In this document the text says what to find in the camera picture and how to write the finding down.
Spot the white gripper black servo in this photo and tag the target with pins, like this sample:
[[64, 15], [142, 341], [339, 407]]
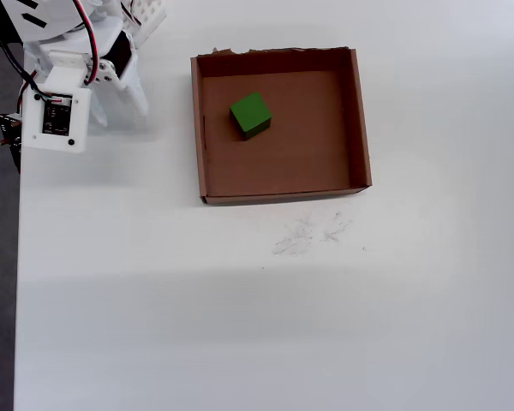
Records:
[[134, 92]]

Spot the green cube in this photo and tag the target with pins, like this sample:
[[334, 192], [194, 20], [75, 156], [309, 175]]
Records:
[[249, 111]]

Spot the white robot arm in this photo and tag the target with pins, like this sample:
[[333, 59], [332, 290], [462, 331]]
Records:
[[55, 19]]

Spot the shallow brown cardboard box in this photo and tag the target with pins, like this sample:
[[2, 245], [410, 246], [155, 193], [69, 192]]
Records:
[[291, 162]]

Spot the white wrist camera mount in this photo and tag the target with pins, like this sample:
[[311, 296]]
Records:
[[55, 120]]

